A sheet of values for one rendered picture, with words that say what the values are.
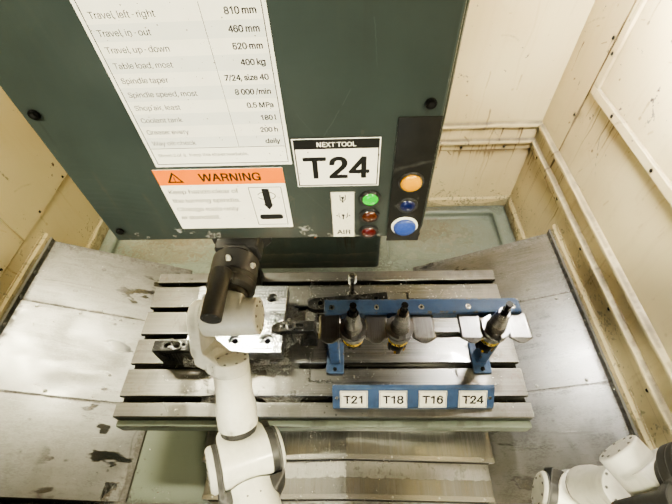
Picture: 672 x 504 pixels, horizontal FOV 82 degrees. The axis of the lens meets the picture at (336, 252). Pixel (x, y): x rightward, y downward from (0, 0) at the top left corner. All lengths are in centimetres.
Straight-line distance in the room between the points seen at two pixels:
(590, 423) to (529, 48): 123
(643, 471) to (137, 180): 77
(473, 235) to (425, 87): 162
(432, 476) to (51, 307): 146
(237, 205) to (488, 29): 122
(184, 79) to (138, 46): 4
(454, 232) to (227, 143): 163
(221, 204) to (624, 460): 66
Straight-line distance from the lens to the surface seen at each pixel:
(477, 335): 97
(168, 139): 48
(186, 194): 53
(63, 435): 165
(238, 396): 74
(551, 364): 150
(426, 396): 118
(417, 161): 46
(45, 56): 48
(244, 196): 51
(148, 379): 137
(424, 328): 95
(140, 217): 59
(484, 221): 208
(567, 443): 144
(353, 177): 47
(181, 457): 156
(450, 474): 137
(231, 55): 40
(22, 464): 165
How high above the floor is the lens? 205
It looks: 52 degrees down
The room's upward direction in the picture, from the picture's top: 4 degrees counter-clockwise
